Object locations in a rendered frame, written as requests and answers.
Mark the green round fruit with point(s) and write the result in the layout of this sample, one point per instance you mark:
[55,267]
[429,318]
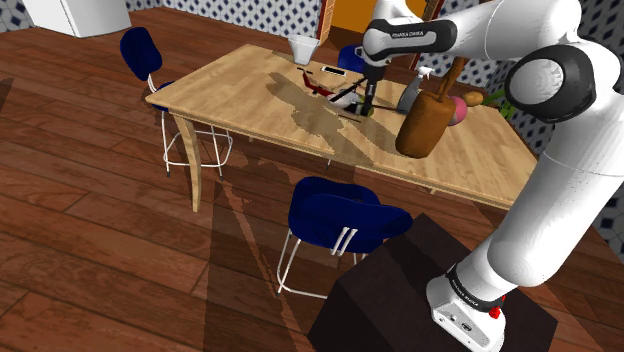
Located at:
[369,111]

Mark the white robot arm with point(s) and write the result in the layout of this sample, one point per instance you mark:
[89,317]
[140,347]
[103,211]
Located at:
[560,185]

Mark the white bowl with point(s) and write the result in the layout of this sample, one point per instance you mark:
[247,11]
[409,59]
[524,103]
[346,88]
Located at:
[347,100]

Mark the blue chair with white legs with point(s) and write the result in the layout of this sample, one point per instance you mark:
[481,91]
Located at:
[348,59]
[140,53]
[336,214]

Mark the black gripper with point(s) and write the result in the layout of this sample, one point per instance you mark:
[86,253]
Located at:
[374,75]

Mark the light wooden table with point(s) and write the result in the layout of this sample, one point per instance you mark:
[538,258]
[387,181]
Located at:
[234,97]

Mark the pink ball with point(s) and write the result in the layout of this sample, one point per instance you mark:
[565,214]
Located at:
[460,111]

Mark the dark robot stand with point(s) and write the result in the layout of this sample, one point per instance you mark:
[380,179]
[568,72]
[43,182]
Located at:
[390,302]

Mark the orange door with wooden frame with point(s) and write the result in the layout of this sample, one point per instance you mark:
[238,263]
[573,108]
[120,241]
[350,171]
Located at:
[351,12]

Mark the thin black stick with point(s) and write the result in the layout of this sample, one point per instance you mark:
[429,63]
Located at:
[348,116]

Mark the white tapered cup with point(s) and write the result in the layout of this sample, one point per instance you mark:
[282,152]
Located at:
[303,48]

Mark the green leafy vegetable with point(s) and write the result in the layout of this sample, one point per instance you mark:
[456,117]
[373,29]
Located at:
[504,108]

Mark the brown wooden mallet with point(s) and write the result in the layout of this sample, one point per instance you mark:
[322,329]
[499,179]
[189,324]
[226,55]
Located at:
[423,126]

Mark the black and white phone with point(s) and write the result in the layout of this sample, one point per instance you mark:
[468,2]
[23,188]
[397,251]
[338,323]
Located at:
[334,71]

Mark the yellow-brown potato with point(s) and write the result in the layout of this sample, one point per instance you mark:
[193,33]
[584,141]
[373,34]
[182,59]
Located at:
[473,98]

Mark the white cabinet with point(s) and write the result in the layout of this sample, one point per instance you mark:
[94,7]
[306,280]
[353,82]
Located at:
[83,14]

